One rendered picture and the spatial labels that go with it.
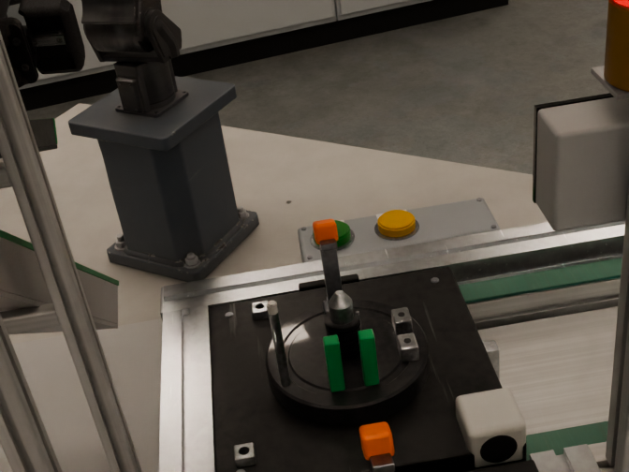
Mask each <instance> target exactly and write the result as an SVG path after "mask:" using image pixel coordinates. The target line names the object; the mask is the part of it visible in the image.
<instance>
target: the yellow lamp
mask: <svg viewBox="0 0 629 472"><path fill-rule="evenodd" d="M604 77H605V79H606V81H607V82H608V83H610V84H611V85H612V86H614V87H616V88H618V89H621V90H623V91H626V92H629V7H626V6H623V5H621V4H618V3H617V2H615V1H614V0H608V10H607V38H606V53H605V68H604Z"/></svg>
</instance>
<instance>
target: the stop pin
mask: <svg viewBox="0 0 629 472"><path fill-rule="evenodd" d="M483 344H484V346H485V349H486V350H487V352H488V355H489V357H490V361H491V363H492V365H493V367H494V370H495V372H496V374H497V376H498V378H499V380H500V356H499V348H498V346H497V344H496V342H495V341H488V342H483Z"/></svg>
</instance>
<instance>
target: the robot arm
mask: <svg viewBox="0 0 629 472"><path fill-rule="evenodd" d="M81 3H82V17H81V23H82V24H83V30H84V34H85V35H86V38H87V39H88V41H89V43H90V44H91V46H92V48H93V50H94V52H95V54H96V56H97V58H98V60H99V62H116V63H114V68H115V72H116V75H117V78H116V82H117V86H118V90H119V94H120V98H121V101H122V103H120V104H119V105H117V106H116V107H115V110H116V111H117V112H122V113H129V114H135V115H140V116H147V117H153V118H157V117H160V116H161V115H163V114H164V113H165V112H167V111H168V110H170V109H171V108H173V107H174V106H175V105H177V104H178V103H179V102H181V101H182V100H183V99H185V98H186V97H188V96H189V94H188V91H184V90H178V89H177V84H176V81H175V76H174V72H173V67H172V63H171V59H172V58H175V57H178V56H179V55H180V49H181V48H182V31H181V29H180V28H179V27H178V26H177V25H176V24H175V23H174V22H173V21H171V20H170V19H169V18H168V17H167V16H166V15H165V14H164V13H162V6H161V0H81ZM18 4H20V7H19V11H18V13H19V14H21V15H22V16H23V17H24V19H25V22H26V25H22V23H21V22H20V21H19V20H18V19H16V18H13V17H9V18H8V17H7V9H8V7H9V6H13V5H18ZM0 32H1V35H2V38H3V40H4V43H5V46H6V49H7V54H8V58H9V61H10V63H11V66H12V69H13V72H14V75H15V78H16V81H17V84H18V87H19V88H20V87H22V86H24V85H25V84H28V83H34V82H36V81H37V79H38V72H37V71H39V72H40V73H41V74H55V73H67V72H78V71H81V70H82V68H83V66H84V61H85V49H84V44H83V41H82V37H81V34H80V28H79V25H78V22H77V18H76V14H75V11H74V8H73V5H72V4H71V3H69V2H68V1H67V0H0Z"/></svg>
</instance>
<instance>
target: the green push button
mask: <svg viewBox="0 0 629 472"><path fill-rule="evenodd" d="M334 221H335V223H336V226H337V231H338V241H337V242H336V243H337V246H338V247H339V246H342V245H344V244H346V243H347V242H348V241H349V240H350V238H351V232H350V227H349V226H348V225H347V224H345V223H344V222H342V221H338V220H334Z"/></svg>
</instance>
